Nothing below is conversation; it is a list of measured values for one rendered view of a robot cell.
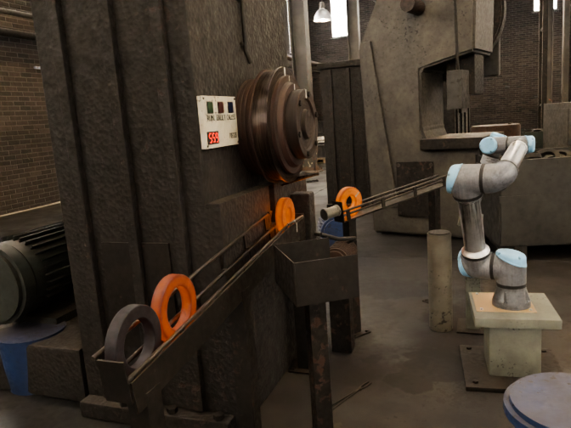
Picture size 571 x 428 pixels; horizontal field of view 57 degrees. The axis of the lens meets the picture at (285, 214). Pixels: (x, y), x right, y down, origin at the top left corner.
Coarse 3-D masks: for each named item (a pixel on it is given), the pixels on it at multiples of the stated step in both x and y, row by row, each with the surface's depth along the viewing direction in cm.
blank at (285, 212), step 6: (282, 198) 223; (288, 198) 224; (282, 204) 219; (288, 204) 224; (276, 210) 219; (282, 210) 218; (288, 210) 227; (294, 210) 231; (276, 216) 218; (282, 216) 218; (288, 216) 228; (294, 216) 231; (276, 222) 219; (282, 222) 218; (288, 222) 225
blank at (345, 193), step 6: (342, 192) 262; (348, 192) 264; (354, 192) 266; (336, 198) 263; (342, 198) 262; (354, 198) 267; (360, 198) 269; (342, 204) 263; (354, 204) 268; (354, 210) 268
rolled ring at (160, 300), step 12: (168, 276) 141; (180, 276) 143; (156, 288) 137; (168, 288) 138; (180, 288) 147; (192, 288) 149; (156, 300) 135; (168, 300) 138; (192, 300) 149; (156, 312) 135; (192, 312) 149; (168, 324) 138; (180, 324) 146; (168, 336) 138
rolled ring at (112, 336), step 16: (112, 320) 121; (128, 320) 122; (144, 320) 130; (112, 336) 119; (144, 336) 133; (160, 336) 134; (112, 352) 118; (144, 352) 132; (128, 368) 122; (144, 368) 128
